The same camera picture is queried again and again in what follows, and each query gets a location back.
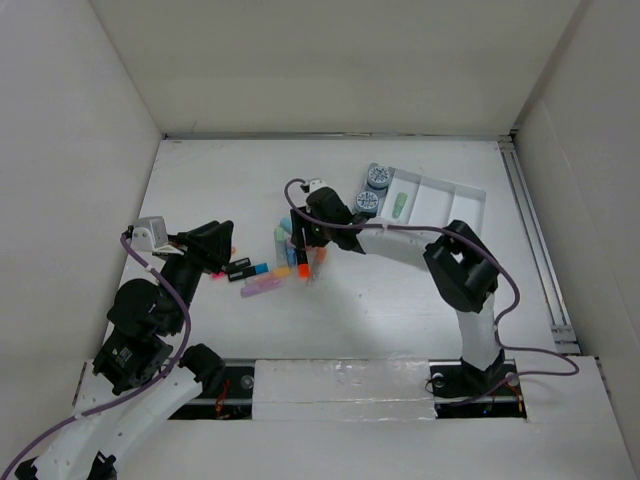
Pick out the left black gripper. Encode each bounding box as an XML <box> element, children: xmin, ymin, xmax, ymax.
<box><xmin>158</xmin><ymin>218</ymin><xmax>234</xmax><ymax>332</ymax></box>

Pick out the orange cap clear marker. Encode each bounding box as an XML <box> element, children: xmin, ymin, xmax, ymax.
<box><xmin>308</xmin><ymin>247</ymin><xmax>327</xmax><ymax>284</ymax></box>

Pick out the purple translucent marker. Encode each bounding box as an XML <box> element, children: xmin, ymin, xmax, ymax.
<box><xmin>240</xmin><ymin>278</ymin><xmax>287</xmax><ymax>298</ymax></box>

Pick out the blue patterned tape roll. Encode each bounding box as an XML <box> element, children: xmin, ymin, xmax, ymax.
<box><xmin>366</xmin><ymin>164</ymin><xmax>392</xmax><ymax>191</ymax></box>

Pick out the green cap clear marker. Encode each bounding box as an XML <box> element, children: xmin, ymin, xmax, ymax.
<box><xmin>274</xmin><ymin>227</ymin><xmax>289</xmax><ymax>268</ymax></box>

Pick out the orange cap black highlighter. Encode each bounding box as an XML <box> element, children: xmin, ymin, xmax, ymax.
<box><xmin>296</xmin><ymin>249</ymin><xmax>311</xmax><ymax>279</ymax></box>

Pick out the yellow cap translucent marker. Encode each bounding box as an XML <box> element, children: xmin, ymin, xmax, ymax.
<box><xmin>251</xmin><ymin>267</ymin><xmax>291</xmax><ymax>283</ymax></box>

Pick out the green eraser case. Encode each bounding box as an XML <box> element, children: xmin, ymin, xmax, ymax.
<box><xmin>391</xmin><ymin>192</ymin><xmax>408</xmax><ymax>219</ymax></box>

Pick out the blue cap clear marker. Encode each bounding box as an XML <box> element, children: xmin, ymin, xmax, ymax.
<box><xmin>279</xmin><ymin>216</ymin><xmax>293</xmax><ymax>235</ymax></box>

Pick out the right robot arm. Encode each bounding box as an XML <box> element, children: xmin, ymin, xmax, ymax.
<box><xmin>290</xmin><ymin>179</ymin><xmax>505</xmax><ymax>396</ymax></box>

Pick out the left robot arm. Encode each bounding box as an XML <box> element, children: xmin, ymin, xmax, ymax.
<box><xmin>5</xmin><ymin>217</ymin><xmax>234</xmax><ymax>479</ymax></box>

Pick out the blue cap black highlighter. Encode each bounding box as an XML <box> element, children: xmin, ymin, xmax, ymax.
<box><xmin>227</xmin><ymin>263</ymin><xmax>269</xmax><ymax>282</ymax></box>

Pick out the white divided organizer tray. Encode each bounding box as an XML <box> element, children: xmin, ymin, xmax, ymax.
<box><xmin>344</xmin><ymin>163</ymin><xmax>487</xmax><ymax>274</ymax></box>

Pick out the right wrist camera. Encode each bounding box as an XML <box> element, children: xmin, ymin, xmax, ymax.
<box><xmin>301</xmin><ymin>178</ymin><xmax>328</xmax><ymax>197</ymax></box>

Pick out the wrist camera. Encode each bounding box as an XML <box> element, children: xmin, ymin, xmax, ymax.
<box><xmin>301</xmin><ymin>178</ymin><xmax>328</xmax><ymax>197</ymax></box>
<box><xmin>130</xmin><ymin>216</ymin><xmax>169</xmax><ymax>252</ymax></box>

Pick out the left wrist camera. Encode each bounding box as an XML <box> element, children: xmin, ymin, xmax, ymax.
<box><xmin>130</xmin><ymin>216</ymin><xmax>169</xmax><ymax>252</ymax></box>

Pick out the metal mounting rail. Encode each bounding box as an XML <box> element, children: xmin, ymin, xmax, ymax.
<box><xmin>172</xmin><ymin>358</ymin><xmax>527</xmax><ymax>422</ymax></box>

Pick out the aluminium frame profile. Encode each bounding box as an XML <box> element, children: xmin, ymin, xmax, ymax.
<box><xmin>498</xmin><ymin>135</ymin><xmax>582</xmax><ymax>356</ymax></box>

